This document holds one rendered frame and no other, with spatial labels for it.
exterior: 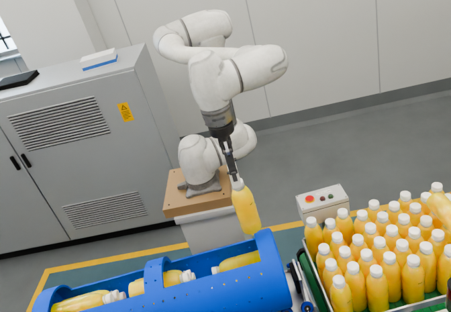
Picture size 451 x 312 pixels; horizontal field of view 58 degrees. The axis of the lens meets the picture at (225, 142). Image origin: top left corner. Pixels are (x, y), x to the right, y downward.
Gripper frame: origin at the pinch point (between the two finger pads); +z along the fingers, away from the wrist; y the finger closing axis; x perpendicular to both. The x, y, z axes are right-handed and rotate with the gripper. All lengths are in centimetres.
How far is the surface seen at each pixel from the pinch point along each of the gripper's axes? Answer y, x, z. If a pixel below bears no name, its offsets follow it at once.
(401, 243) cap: 11, 50, 38
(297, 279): 8.1, 12.2, 45.4
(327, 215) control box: -20, 33, 46
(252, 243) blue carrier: -9.2, -0.1, 40.0
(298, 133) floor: -249, 74, 145
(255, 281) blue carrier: 15.4, -2.4, 32.2
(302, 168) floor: -192, 61, 146
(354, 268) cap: 15, 31, 39
